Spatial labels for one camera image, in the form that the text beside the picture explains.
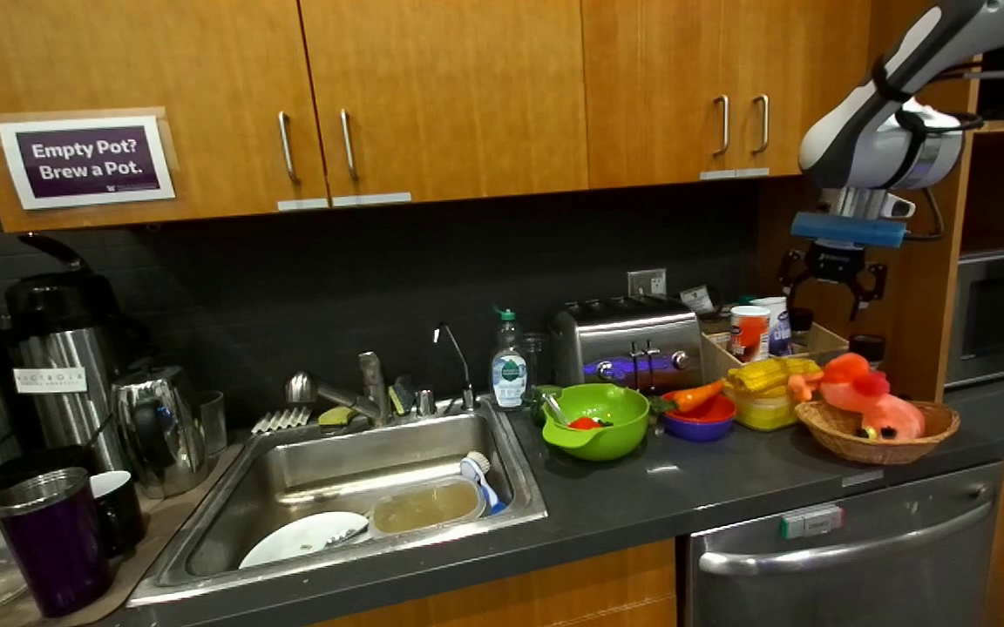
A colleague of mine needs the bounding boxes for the chrome faucet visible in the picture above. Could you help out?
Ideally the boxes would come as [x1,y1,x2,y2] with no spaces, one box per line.
[430,319,479,409]

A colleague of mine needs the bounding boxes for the yellow knitted towel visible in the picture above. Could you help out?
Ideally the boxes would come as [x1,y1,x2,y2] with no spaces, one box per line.
[727,356,820,392]

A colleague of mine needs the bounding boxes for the blue small bowl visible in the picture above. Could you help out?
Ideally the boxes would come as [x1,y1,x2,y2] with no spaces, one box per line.
[662,397,735,441]

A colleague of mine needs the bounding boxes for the dish soap bottle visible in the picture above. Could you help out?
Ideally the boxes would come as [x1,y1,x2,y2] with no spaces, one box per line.
[491,308,530,409]

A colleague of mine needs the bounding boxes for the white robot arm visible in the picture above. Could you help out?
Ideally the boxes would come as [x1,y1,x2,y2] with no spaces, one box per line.
[782,0,1004,308]

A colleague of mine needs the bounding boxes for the purple mug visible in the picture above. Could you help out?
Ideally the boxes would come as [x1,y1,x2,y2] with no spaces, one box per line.
[0,468,111,615]

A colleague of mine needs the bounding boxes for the lower cabinet doors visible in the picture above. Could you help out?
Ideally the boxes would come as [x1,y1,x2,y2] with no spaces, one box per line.
[319,540,680,627]

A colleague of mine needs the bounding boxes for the cabinet door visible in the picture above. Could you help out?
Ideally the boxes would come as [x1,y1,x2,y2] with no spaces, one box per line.
[0,0,327,234]
[299,0,588,207]
[738,0,873,177]
[583,0,732,187]

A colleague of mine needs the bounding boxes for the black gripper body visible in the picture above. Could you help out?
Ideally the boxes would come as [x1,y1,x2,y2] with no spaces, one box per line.
[782,242,888,308]

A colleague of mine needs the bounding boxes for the stainless dishwasher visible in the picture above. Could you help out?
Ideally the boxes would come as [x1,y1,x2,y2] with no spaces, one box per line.
[680,462,1000,627]

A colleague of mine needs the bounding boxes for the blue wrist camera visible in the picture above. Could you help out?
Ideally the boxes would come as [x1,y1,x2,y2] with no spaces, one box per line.
[791,211,906,250]

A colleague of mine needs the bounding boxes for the wall power outlet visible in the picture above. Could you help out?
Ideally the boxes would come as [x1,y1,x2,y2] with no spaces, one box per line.
[627,267,665,299]

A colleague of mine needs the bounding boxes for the yellow-green plastic container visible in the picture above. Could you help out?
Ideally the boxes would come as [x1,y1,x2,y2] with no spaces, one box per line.
[729,386,794,430]

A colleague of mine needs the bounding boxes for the black mug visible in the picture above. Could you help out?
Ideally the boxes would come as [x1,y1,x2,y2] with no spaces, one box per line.
[90,470,146,558]

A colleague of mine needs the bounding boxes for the orange carrot toy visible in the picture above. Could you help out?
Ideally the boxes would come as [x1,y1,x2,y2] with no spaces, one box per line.
[662,379,727,414]

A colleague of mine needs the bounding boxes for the rightmost upper cabinet door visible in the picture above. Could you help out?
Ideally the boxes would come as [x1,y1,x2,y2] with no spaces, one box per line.
[738,0,873,177]

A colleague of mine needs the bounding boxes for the silver toaster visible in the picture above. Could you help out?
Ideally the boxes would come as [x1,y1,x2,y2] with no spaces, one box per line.
[556,296,701,390]

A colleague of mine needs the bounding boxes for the white plate in sink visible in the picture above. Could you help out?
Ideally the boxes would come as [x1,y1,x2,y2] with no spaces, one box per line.
[240,512,371,567]

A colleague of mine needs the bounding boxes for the red white canister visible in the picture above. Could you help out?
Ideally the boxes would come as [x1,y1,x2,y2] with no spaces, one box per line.
[729,307,770,361]

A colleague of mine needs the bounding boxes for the stainless steel sink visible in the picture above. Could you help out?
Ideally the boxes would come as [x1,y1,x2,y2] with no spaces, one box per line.
[129,407,549,608]

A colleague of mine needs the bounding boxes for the wicker basket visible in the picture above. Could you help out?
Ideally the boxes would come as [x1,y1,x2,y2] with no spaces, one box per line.
[794,401,960,468]

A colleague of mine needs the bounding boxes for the steel coffee airpot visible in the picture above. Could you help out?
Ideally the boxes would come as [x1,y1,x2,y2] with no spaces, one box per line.
[7,234,126,470]

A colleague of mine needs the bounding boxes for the purple sign on cabinet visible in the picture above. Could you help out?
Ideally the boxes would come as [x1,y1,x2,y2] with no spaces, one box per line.
[0,116,176,211]

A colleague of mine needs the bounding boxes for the green plastic bowl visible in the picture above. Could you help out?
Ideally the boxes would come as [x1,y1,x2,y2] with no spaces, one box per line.
[541,382,653,462]

